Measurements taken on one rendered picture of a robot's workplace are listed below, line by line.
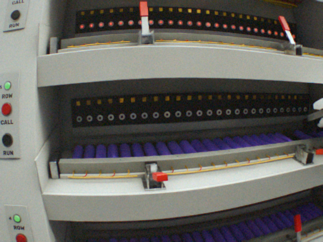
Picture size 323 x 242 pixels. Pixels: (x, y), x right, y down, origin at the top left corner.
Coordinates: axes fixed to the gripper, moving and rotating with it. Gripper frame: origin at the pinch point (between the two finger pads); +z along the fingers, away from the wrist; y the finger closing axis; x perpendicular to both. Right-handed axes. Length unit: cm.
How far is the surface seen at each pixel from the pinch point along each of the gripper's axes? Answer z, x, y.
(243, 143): 2.4, 1.8, 17.8
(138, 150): 2.7, 1.5, 35.8
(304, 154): -5.3, 6.3, 9.0
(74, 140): 7.9, -1.6, 46.8
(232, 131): 7.8, -1.7, 17.3
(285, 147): -1.8, 4.1, 10.8
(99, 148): 4.4, 0.5, 42.0
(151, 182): -3.3, 7.0, 34.9
